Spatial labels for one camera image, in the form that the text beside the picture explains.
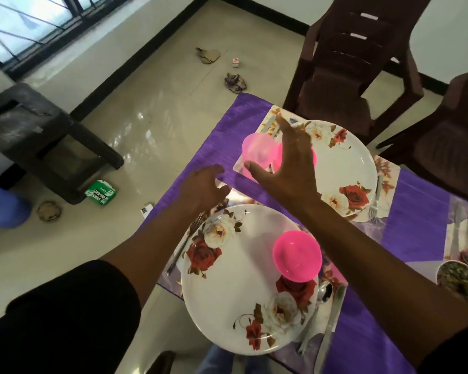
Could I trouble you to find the person's left hand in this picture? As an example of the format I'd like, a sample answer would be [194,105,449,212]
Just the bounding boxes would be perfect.
[178,164,231,215]

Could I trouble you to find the person's right hand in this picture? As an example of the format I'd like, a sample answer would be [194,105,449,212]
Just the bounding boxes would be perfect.
[243,116,322,215]

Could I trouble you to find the white rose print plate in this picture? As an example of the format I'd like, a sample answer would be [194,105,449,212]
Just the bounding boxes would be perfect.
[272,119,378,223]
[180,204,321,356]

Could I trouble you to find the floral print placemat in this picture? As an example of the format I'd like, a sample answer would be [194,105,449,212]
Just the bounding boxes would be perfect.
[233,104,401,224]
[158,190,350,374]
[443,196,468,269]

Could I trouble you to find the green packet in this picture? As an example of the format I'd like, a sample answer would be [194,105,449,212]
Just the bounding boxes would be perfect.
[84,179,118,207]

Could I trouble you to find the light pink plastic cup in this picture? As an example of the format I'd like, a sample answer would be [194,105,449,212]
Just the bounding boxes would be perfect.
[327,264,348,287]

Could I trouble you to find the purple printed paper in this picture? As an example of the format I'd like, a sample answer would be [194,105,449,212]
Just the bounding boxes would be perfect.
[223,72,248,93]

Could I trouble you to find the tan paper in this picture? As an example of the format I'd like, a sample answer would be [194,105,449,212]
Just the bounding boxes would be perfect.
[196,47,222,65]

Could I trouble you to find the person's right forearm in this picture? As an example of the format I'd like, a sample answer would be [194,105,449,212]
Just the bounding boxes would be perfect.
[304,198,468,367]

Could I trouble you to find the person's light blue trousers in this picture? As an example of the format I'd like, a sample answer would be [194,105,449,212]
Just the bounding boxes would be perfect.
[194,344,274,374]

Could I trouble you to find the person's black shirt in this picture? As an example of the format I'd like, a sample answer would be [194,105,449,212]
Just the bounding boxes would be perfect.
[0,260,468,374]

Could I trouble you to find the purple tablecloth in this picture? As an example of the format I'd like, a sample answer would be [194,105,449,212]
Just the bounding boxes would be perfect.
[140,93,468,374]

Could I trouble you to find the black plastic stool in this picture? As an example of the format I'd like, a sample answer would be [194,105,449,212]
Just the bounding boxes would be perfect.
[0,82,125,205]

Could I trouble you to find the green plant in white pot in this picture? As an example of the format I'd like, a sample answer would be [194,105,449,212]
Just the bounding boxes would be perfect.
[435,260,468,312]

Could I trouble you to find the blue plastic bucket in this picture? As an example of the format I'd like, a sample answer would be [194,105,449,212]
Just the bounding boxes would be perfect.
[0,179,33,230]

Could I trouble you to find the black barred window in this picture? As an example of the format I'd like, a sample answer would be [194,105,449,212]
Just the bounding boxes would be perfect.
[0,0,135,81]

